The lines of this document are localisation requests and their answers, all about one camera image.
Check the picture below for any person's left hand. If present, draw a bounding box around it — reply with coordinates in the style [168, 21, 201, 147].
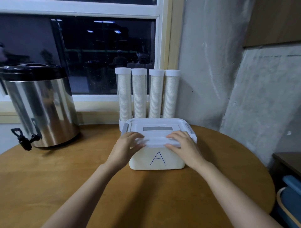
[106, 132, 146, 173]

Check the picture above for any person's right hand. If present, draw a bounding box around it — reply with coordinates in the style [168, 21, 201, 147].
[165, 131, 208, 173]

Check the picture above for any translucent plastic box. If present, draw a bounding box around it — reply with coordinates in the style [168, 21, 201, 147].
[128, 145, 187, 171]

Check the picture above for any white plastic lid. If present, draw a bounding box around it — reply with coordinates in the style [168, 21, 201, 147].
[121, 117, 198, 148]

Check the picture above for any nested stack of paper cups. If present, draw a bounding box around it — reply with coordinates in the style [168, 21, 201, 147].
[164, 77, 180, 118]
[117, 75, 132, 119]
[150, 76, 164, 118]
[133, 75, 147, 118]

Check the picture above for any person's left forearm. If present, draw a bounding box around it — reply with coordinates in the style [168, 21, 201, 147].
[41, 162, 125, 228]

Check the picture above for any person's right forearm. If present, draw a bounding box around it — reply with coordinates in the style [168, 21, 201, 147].
[195, 161, 283, 228]

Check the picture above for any stainless steel water dispenser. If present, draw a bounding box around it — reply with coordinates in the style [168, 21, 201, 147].
[0, 63, 80, 151]

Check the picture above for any dark wooden side counter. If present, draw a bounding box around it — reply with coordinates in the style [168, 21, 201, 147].
[273, 152, 301, 177]

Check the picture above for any white framed window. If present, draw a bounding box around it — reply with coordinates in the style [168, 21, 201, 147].
[0, 0, 186, 126]

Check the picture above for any blue bin with tan rim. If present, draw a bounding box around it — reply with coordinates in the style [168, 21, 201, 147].
[276, 175, 301, 228]

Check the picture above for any brown wooden wall cabinet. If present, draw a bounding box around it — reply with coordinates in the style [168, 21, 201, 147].
[242, 0, 301, 48]

